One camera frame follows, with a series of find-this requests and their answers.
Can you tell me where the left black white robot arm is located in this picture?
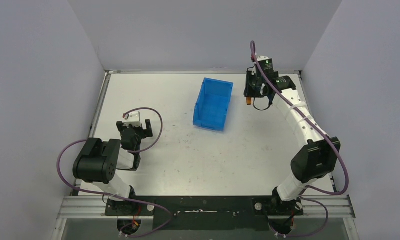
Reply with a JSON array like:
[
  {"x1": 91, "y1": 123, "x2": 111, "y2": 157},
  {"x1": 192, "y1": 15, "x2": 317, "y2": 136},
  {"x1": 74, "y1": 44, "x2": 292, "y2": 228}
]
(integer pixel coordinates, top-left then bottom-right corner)
[{"x1": 72, "y1": 119, "x2": 153, "y2": 216}]

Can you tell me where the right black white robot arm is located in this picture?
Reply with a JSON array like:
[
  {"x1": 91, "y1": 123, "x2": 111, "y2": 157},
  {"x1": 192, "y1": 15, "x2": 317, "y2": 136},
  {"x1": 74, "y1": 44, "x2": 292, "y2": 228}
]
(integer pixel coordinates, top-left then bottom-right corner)
[{"x1": 244, "y1": 67, "x2": 340, "y2": 216}]

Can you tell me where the blue plastic storage bin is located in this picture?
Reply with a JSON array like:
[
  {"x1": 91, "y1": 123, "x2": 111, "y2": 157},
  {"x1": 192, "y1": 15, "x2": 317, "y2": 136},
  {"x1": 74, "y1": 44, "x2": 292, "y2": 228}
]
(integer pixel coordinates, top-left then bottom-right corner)
[{"x1": 192, "y1": 78, "x2": 233, "y2": 132}]

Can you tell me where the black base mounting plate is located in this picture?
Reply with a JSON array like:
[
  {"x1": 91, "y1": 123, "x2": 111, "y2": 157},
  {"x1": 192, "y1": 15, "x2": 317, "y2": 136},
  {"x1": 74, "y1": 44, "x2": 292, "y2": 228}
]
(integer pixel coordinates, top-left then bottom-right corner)
[{"x1": 104, "y1": 195, "x2": 303, "y2": 231}]

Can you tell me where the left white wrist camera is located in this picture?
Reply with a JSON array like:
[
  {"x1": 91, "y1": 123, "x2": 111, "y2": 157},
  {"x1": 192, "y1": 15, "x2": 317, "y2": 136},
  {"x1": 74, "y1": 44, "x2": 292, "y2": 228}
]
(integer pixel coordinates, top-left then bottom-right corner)
[{"x1": 123, "y1": 111, "x2": 142, "y2": 127}]

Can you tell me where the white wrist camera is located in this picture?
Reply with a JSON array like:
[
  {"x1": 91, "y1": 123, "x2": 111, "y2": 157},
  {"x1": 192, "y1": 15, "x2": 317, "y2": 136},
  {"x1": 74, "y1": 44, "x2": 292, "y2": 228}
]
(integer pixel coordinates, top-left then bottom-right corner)
[
  {"x1": 123, "y1": 111, "x2": 142, "y2": 127},
  {"x1": 255, "y1": 56, "x2": 278, "y2": 80}
]

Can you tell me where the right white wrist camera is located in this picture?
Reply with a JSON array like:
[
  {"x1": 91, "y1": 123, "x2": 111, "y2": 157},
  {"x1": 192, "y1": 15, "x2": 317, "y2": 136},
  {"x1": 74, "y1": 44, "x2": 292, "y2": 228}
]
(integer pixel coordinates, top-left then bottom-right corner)
[{"x1": 255, "y1": 56, "x2": 278, "y2": 80}]

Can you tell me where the aluminium frame rail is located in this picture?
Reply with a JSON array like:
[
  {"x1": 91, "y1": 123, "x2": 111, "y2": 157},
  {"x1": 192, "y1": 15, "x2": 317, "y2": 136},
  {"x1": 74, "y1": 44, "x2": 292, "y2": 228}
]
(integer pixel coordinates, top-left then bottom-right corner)
[{"x1": 58, "y1": 195, "x2": 356, "y2": 219}]

